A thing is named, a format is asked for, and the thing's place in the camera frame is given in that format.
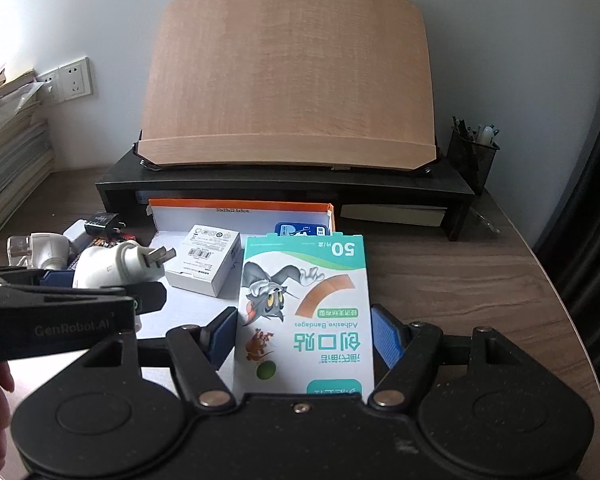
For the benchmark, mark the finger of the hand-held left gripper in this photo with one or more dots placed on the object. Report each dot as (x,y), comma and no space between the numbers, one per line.
(147,297)
(55,278)

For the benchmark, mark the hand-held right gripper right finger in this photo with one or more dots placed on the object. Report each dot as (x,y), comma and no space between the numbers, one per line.
(387,335)

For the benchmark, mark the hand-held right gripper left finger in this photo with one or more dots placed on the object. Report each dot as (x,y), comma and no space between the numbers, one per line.
(223,334)

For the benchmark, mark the white elbow plug adapter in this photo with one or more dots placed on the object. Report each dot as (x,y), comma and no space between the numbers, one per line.
(42,250)

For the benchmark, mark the white round plug adapter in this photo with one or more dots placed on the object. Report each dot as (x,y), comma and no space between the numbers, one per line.
(110,265)

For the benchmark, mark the cartoon print bandage box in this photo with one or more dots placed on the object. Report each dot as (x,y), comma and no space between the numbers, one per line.
(305,310)

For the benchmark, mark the white orange cardboard box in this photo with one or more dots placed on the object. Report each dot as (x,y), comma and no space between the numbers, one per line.
(190,215)

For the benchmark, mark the colourful card box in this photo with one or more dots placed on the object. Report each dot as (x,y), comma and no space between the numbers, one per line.
(115,240)

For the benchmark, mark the black charger plug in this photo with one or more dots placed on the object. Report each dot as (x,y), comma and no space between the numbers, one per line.
(102,222)

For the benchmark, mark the small white product box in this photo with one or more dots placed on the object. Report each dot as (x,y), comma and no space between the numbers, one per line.
(207,255)

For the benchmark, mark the stack of books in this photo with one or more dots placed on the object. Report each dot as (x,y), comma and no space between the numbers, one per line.
(10,170)

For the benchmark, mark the blue tissue pack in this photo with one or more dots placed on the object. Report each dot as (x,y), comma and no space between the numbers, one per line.
(300,229)

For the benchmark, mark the clear pen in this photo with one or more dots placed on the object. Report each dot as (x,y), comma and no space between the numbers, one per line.
(487,221)

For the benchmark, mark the black desk riser shelf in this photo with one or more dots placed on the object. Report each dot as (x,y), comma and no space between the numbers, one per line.
(280,182)

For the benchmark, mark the black mesh pen holder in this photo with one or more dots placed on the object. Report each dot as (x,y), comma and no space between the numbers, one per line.
(472,160)

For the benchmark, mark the wooden tilted reading board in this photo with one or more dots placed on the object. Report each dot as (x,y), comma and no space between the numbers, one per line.
(290,75)

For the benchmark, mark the white wall socket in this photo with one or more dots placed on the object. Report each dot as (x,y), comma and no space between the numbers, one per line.
(49,87)
(75,78)

